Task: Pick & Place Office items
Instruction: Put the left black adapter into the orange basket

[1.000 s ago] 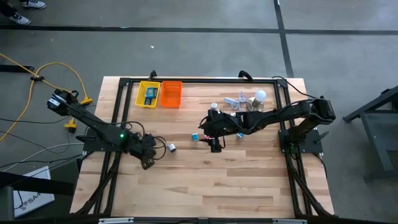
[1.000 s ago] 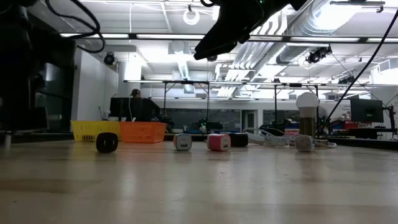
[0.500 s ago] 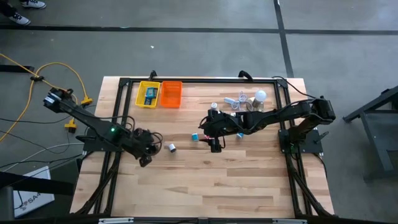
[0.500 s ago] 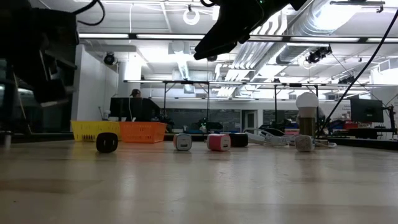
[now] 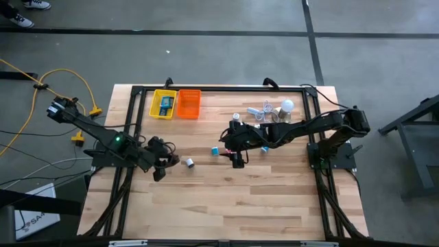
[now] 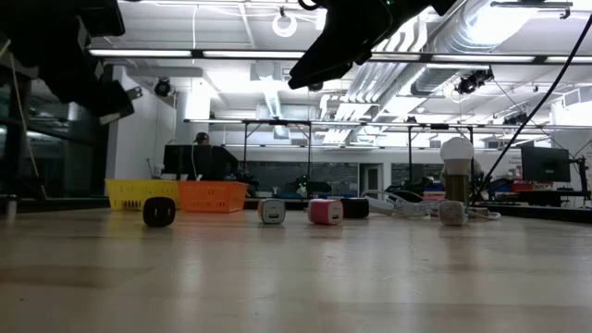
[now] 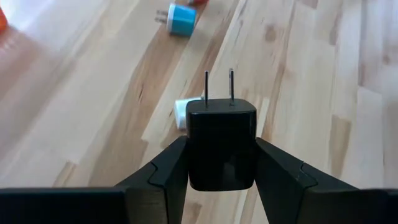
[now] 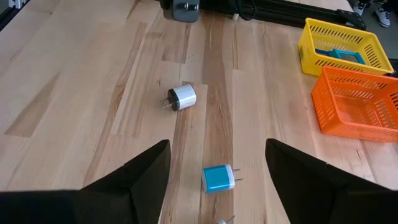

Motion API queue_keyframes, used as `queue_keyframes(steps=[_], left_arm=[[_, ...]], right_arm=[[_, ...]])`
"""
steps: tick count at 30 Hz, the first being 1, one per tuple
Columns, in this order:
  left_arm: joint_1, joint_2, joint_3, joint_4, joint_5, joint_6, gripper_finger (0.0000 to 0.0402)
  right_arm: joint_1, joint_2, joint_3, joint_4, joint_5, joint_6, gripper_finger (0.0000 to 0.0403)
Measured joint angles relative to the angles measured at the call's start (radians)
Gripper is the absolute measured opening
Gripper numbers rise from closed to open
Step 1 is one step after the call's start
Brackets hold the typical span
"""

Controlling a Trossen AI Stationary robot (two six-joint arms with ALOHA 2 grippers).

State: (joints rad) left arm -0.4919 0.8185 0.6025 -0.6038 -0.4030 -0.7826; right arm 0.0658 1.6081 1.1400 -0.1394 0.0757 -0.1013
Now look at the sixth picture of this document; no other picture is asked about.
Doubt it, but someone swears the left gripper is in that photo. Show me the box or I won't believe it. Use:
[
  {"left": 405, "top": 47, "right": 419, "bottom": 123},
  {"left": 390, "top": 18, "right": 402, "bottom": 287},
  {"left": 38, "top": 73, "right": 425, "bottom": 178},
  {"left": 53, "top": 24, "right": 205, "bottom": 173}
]
[{"left": 27, "top": 27, "right": 143, "bottom": 127}]

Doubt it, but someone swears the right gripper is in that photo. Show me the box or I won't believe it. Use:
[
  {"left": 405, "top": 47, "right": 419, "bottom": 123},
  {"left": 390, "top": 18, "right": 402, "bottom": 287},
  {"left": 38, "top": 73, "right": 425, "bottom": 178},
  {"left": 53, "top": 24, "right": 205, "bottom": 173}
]
[{"left": 286, "top": 0, "right": 460, "bottom": 92}]

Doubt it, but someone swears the white black USB charger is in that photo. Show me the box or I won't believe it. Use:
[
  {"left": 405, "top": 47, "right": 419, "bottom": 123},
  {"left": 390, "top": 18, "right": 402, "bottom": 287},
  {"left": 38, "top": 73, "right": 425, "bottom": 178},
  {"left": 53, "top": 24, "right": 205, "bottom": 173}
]
[{"left": 142, "top": 196, "right": 177, "bottom": 228}]

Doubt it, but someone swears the pink white USB charger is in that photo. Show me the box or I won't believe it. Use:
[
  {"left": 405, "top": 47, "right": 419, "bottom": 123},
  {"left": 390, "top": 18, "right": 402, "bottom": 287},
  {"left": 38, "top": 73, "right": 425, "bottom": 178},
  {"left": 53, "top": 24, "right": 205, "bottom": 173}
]
[{"left": 307, "top": 198, "right": 345, "bottom": 227}]

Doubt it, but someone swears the cyan white USB charger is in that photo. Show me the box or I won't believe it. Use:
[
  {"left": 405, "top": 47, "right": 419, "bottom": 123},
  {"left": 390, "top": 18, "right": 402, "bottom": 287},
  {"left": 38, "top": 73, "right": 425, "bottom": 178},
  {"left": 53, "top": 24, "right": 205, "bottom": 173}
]
[
  {"left": 438, "top": 200, "right": 469, "bottom": 228},
  {"left": 257, "top": 197, "right": 288, "bottom": 226}
]

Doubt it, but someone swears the overhead light bar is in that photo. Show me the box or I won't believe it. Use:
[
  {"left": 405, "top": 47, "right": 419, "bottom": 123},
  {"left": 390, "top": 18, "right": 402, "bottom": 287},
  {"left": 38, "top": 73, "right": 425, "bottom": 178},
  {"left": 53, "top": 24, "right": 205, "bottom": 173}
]
[{"left": 87, "top": 48, "right": 592, "bottom": 66}]

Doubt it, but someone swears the yellow plastic basket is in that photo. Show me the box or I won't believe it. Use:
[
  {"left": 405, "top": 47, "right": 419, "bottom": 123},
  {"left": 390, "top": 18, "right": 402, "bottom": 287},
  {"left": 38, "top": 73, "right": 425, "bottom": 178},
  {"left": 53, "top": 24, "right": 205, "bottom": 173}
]
[{"left": 104, "top": 179, "right": 180, "bottom": 212}]

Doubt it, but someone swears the black monitor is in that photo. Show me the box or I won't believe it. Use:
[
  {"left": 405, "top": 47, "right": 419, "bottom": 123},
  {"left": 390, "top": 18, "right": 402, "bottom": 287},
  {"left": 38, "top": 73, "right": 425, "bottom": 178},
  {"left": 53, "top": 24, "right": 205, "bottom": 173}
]
[
  {"left": 162, "top": 143, "right": 240, "bottom": 182},
  {"left": 521, "top": 145, "right": 572, "bottom": 183}
]

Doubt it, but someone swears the orange plastic basket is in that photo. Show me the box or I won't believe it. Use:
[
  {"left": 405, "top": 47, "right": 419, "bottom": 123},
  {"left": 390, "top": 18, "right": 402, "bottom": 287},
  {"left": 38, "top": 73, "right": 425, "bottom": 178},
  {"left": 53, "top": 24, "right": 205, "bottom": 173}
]
[{"left": 177, "top": 179, "right": 250, "bottom": 215}]

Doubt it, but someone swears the small grey cylinder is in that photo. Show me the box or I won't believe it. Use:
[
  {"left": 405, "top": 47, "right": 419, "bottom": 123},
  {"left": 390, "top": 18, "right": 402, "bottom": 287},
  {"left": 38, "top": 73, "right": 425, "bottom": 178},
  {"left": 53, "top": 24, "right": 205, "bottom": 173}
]
[{"left": 0, "top": 193, "right": 19, "bottom": 222}]

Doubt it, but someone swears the white bulb brass lamp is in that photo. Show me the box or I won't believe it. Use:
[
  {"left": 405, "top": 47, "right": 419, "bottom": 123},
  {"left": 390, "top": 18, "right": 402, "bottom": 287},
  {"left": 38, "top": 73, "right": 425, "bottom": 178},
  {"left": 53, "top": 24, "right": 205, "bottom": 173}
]
[{"left": 438, "top": 136, "right": 491, "bottom": 218}]

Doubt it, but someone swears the white cable ring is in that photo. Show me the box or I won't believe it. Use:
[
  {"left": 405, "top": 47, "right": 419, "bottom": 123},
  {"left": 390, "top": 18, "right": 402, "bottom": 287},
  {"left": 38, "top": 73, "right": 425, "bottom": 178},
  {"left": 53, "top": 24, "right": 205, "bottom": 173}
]
[{"left": 271, "top": 11, "right": 299, "bottom": 39}]

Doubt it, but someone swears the black background rig frame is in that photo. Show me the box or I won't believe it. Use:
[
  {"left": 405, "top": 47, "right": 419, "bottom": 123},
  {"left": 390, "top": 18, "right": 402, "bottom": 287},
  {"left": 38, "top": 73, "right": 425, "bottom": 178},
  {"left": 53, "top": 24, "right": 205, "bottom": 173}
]
[{"left": 183, "top": 117, "right": 477, "bottom": 186}]

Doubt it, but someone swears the yellow cable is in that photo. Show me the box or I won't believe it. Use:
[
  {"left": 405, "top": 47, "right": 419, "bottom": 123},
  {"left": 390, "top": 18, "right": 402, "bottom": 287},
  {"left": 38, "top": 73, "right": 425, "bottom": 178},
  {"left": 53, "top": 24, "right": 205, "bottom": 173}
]
[{"left": 0, "top": 39, "right": 49, "bottom": 200}]

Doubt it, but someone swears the white power strip cable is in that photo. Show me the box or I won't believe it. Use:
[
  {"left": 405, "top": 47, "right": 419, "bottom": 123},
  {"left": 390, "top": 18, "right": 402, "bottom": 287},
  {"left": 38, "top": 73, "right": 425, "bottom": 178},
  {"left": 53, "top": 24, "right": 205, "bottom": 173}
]
[{"left": 362, "top": 189, "right": 502, "bottom": 222}]

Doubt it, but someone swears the black hanging cable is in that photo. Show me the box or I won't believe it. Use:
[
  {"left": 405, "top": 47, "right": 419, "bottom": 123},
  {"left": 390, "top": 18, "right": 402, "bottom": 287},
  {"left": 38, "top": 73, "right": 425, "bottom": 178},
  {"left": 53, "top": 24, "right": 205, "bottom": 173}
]
[{"left": 470, "top": 13, "right": 592, "bottom": 205}]

